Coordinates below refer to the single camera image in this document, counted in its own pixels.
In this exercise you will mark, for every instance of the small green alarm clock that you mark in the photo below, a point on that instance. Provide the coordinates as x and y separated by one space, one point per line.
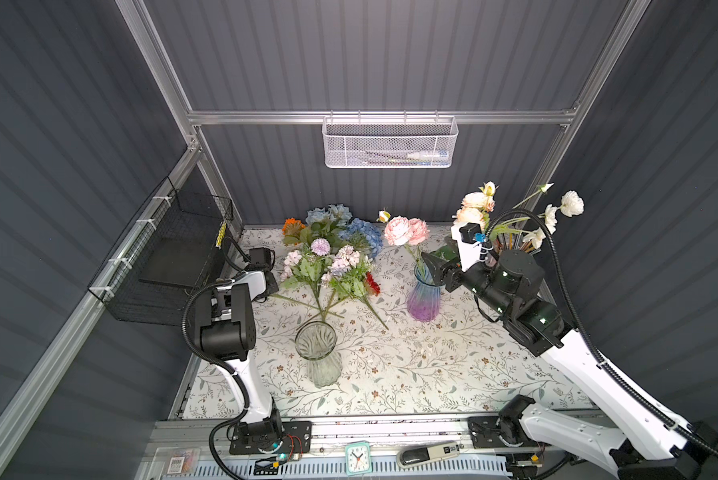
358 459

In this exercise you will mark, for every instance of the clear ribbed glass vase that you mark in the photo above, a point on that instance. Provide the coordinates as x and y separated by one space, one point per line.
316 344

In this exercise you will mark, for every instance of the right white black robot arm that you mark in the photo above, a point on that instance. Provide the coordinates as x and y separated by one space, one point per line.
644 441

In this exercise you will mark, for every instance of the red flower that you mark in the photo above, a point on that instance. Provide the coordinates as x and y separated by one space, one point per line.
372 286

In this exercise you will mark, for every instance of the lilac small blossom sprig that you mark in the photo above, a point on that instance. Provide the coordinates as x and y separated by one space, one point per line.
301 265

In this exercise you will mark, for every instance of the grey stapler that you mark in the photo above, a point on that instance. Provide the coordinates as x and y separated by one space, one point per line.
417 456

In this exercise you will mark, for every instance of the white wire mesh basket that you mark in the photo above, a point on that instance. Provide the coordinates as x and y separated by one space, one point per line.
389 141

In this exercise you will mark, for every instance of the cream peach rose stem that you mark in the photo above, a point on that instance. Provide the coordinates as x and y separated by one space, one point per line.
475 208

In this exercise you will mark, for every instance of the floral patterned table mat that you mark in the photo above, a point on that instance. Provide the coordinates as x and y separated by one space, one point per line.
395 364

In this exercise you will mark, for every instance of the blue hydrangea flower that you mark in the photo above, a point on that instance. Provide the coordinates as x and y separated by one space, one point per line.
363 235

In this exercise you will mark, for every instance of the orange flower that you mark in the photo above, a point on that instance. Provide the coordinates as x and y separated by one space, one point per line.
292 227

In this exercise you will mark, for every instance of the white poppy flower stem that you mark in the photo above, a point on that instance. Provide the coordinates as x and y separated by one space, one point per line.
571 205

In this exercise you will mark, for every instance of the blue purple glass vase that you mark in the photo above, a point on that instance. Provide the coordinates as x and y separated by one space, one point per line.
424 300

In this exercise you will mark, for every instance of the black wire basket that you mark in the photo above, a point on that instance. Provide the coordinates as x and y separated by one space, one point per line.
174 248

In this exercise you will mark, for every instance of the light blue flower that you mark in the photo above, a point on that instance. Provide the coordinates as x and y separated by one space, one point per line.
333 213

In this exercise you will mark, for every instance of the purple pompom flower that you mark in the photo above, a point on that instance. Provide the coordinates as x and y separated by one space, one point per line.
320 247

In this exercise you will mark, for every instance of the pink rose stem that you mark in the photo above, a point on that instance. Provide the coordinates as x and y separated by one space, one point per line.
409 233

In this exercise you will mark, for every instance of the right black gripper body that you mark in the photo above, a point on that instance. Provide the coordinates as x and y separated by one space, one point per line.
476 280

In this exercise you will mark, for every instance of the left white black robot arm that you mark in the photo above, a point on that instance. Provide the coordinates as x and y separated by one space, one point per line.
218 325

